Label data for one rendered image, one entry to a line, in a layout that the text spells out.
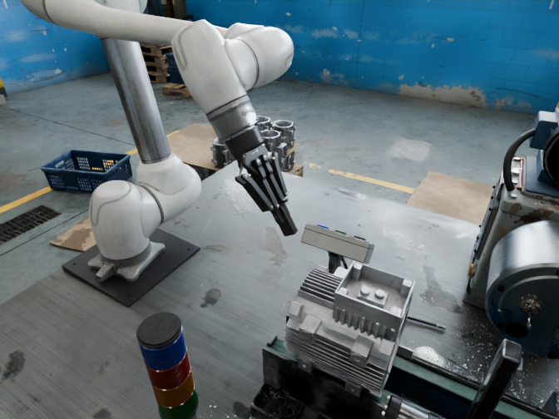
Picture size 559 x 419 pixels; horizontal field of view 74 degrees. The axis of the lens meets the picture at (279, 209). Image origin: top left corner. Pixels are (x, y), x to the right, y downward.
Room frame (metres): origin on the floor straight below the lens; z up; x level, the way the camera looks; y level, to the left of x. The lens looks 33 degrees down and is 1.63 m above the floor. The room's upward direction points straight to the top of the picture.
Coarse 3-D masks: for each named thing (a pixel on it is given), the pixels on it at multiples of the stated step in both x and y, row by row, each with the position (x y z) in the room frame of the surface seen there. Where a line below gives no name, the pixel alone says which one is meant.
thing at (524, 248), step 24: (504, 240) 0.70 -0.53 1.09; (528, 240) 0.64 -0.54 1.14; (552, 240) 0.62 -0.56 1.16; (504, 264) 0.61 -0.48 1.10; (528, 264) 0.56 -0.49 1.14; (552, 264) 0.54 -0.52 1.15; (504, 288) 0.57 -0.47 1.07; (528, 288) 0.55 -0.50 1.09; (552, 288) 0.53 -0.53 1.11; (504, 312) 0.56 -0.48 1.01; (552, 312) 0.52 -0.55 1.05; (504, 336) 0.55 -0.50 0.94; (528, 336) 0.53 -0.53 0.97; (552, 336) 0.51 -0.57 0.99
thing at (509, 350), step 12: (504, 348) 0.28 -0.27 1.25; (516, 348) 0.28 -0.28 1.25; (504, 360) 0.27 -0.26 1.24; (516, 360) 0.27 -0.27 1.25; (492, 372) 0.28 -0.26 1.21; (504, 372) 0.27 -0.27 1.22; (516, 372) 0.27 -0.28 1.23; (492, 384) 0.27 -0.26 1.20; (504, 384) 0.27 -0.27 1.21; (480, 396) 0.28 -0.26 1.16; (492, 396) 0.27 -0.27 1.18; (480, 408) 0.27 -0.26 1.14; (492, 408) 0.27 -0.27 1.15
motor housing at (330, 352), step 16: (320, 272) 0.58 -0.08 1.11; (304, 288) 0.53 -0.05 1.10; (320, 288) 0.53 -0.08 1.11; (336, 288) 0.53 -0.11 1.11; (304, 304) 0.51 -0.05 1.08; (320, 304) 0.51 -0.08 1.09; (288, 336) 0.48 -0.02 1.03; (320, 336) 0.45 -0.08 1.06; (336, 336) 0.45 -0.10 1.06; (352, 336) 0.45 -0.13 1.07; (368, 336) 0.44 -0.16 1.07; (400, 336) 0.52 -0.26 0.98; (304, 352) 0.46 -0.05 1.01; (320, 352) 0.44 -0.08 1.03; (336, 352) 0.43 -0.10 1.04; (320, 368) 0.45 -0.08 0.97; (336, 368) 0.43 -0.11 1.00; (352, 368) 0.41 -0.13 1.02; (368, 368) 0.40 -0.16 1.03; (384, 368) 0.39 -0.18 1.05; (368, 384) 0.40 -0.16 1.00; (384, 384) 0.42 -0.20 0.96
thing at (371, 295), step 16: (352, 272) 0.55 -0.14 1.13; (368, 272) 0.55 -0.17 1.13; (384, 272) 0.53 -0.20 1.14; (352, 288) 0.52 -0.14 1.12; (368, 288) 0.50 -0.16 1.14; (384, 288) 0.52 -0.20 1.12; (400, 288) 0.52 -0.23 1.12; (336, 304) 0.48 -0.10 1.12; (352, 304) 0.46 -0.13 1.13; (368, 304) 0.45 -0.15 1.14; (384, 304) 0.48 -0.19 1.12; (400, 304) 0.48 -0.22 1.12; (336, 320) 0.47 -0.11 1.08; (352, 320) 0.46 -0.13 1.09; (368, 320) 0.45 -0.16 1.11; (384, 320) 0.43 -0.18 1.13; (400, 320) 0.42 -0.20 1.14; (384, 336) 0.43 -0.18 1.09
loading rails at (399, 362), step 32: (288, 320) 0.62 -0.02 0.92; (288, 384) 0.49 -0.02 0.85; (320, 384) 0.45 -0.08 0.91; (416, 384) 0.46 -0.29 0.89; (448, 384) 0.45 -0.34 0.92; (480, 384) 0.44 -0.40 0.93; (352, 416) 0.42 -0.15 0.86; (448, 416) 0.43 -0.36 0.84; (512, 416) 0.38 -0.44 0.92; (544, 416) 0.38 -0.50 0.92
